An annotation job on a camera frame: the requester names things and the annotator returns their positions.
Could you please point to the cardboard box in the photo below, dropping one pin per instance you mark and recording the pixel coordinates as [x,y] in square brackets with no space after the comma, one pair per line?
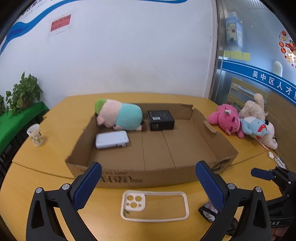
[161,148]

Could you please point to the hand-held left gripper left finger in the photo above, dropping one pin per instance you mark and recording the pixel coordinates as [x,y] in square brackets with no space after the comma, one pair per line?
[86,185]

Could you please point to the green cloth cover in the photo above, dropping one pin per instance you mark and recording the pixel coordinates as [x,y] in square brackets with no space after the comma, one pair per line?
[18,122]

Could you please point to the black rectangular box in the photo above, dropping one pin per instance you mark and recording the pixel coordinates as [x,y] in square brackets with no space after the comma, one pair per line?
[159,118]

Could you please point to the green haired pig plush toy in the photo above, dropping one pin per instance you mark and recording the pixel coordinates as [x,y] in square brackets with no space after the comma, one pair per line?
[124,115]

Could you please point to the person's right hand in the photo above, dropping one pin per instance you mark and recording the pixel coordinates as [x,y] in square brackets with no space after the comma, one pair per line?
[278,235]

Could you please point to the pink plush toy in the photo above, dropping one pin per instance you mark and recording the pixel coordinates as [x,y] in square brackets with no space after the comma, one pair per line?
[227,119]

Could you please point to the cream phone case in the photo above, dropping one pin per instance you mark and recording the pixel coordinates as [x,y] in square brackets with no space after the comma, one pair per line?
[141,206]

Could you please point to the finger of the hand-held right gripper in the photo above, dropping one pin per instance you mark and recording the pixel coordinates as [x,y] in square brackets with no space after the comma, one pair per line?
[261,173]

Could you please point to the brown wooden panel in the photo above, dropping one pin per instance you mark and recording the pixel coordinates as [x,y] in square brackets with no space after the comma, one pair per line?
[284,120]

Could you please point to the red wall notice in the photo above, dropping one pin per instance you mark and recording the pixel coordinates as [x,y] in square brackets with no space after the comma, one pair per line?
[60,24]

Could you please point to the small potted green plant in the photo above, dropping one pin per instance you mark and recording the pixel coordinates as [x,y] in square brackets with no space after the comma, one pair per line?
[2,106]

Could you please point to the wooden desk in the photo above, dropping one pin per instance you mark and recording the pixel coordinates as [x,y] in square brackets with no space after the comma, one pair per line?
[57,201]

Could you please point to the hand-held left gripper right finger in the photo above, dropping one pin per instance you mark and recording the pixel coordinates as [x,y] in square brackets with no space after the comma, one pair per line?
[211,185]

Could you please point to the large potted green plant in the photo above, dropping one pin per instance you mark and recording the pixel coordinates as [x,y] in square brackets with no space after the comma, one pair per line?
[25,90]

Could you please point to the light blue plush toy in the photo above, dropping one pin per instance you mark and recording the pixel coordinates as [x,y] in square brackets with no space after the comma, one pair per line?
[253,125]

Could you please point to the white dog plush toy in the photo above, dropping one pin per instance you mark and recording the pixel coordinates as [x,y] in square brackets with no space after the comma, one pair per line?
[270,136]

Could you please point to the black sunglasses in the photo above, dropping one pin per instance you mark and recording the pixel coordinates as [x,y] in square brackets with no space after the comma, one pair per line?
[207,215]

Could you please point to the milk carton window sticker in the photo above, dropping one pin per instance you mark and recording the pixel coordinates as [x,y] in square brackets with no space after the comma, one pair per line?
[233,30]

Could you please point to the red festive window decal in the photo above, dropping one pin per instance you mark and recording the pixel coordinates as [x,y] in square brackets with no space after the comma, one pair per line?
[289,46]

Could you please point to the blue window banner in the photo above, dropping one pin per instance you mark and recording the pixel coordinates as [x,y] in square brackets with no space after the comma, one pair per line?
[254,74]

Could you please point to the pale lavender flat device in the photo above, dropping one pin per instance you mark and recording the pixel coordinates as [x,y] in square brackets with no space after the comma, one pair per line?
[111,139]

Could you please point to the yellow sticky note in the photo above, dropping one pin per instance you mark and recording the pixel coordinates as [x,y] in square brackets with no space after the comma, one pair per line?
[226,53]
[246,56]
[236,55]

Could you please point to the leaf print paper cup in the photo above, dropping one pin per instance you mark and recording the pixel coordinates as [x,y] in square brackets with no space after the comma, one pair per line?
[34,135]

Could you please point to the grey metal door frame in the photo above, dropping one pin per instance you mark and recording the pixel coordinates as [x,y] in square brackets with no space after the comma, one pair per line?
[214,69]

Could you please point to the beige plush toy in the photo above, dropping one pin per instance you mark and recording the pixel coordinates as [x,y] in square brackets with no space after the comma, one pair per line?
[252,110]

